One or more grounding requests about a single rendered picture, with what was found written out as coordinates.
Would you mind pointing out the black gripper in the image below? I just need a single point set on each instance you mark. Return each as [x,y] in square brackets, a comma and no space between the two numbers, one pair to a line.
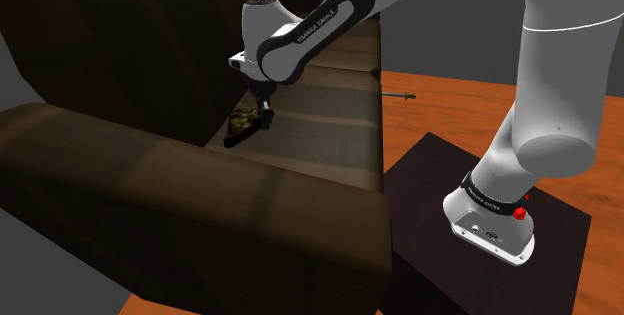
[262,90]

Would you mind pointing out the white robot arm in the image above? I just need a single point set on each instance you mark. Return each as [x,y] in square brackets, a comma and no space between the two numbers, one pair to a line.
[551,85]

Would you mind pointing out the green brown pizza slice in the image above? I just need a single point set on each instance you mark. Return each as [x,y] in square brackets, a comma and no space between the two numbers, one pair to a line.
[241,126]

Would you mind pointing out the brown sofa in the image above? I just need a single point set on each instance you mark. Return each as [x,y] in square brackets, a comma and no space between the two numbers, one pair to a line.
[195,197]

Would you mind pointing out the dark robot stand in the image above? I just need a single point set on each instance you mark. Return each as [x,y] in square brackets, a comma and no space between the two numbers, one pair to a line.
[438,275]

